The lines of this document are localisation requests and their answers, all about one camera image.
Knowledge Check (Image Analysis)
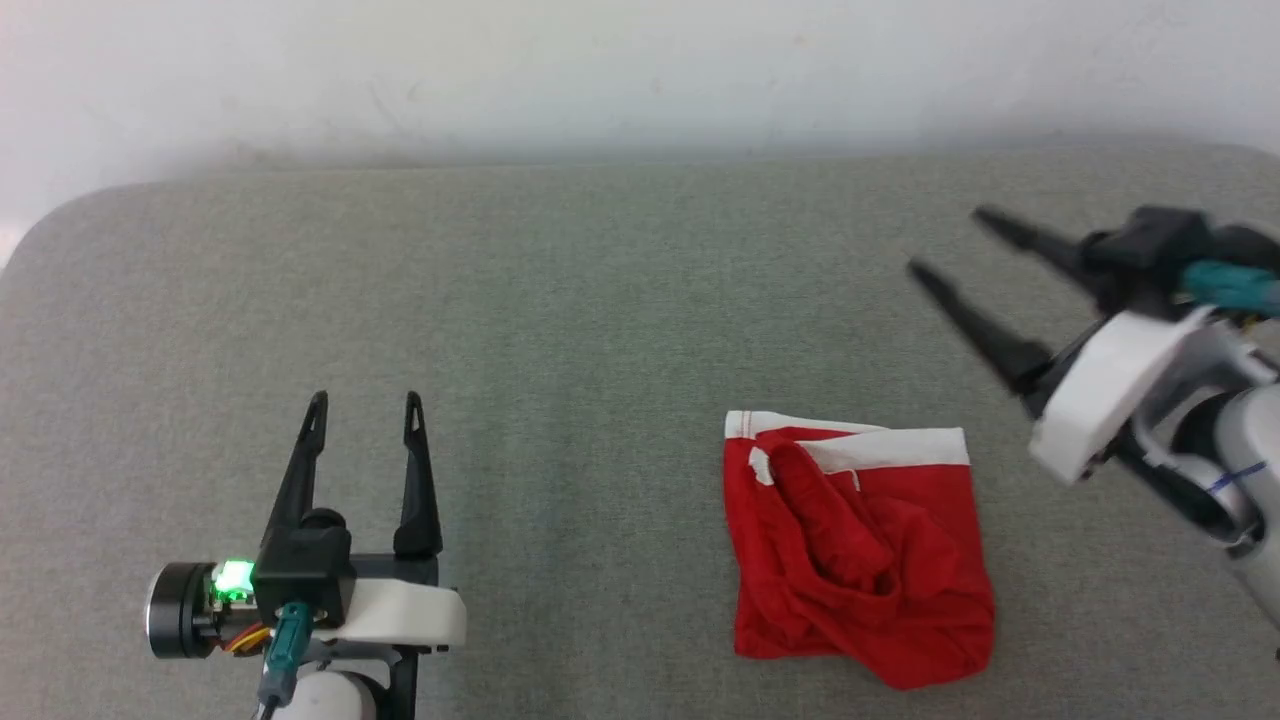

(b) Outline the camera cable teal connector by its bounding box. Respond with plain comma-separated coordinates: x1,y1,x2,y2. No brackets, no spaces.
1178,259,1280,319
256,600,313,720

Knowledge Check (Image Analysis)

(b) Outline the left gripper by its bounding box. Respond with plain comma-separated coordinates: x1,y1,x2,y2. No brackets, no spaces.
147,390,468,720

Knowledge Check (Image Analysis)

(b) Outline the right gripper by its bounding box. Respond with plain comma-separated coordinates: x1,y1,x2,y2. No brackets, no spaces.
907,205,1280,487

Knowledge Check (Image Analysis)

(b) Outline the red garment with white band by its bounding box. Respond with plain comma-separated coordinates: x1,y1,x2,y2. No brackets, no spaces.
722,409,998,692

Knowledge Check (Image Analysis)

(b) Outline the right camera cable teal connector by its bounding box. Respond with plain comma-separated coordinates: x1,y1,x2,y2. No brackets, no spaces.
1178,259,1280,319

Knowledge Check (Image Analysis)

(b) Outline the left camera cable teal connector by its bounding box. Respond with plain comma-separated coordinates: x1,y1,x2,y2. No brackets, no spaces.
256,600,313,720

